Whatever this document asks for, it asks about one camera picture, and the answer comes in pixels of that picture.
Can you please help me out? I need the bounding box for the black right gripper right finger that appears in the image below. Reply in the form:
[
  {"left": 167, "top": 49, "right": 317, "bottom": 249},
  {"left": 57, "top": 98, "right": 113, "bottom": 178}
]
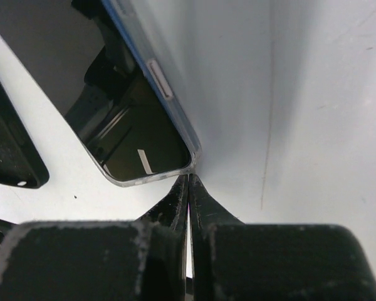
[{"left": 188, "top": 174, "right": 376, "bottom": 300}]

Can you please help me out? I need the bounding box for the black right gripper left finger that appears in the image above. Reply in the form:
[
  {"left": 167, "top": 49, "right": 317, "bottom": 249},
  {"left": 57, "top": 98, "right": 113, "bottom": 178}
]
[{"left": 0, "top": 176, "right": 189, "bottom": 300}]

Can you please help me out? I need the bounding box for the black silicone phone case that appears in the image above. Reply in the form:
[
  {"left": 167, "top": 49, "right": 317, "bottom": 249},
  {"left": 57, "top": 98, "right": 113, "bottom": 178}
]
[{"left": 0, "top": 82, "right": 50, "bottom": 189}]

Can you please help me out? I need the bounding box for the blue smartphone black screen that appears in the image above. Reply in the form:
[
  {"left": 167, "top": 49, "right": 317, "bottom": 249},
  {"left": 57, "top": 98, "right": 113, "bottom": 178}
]
[{"left": 0, "top": 0, "right": 195, "bottom": 182}]

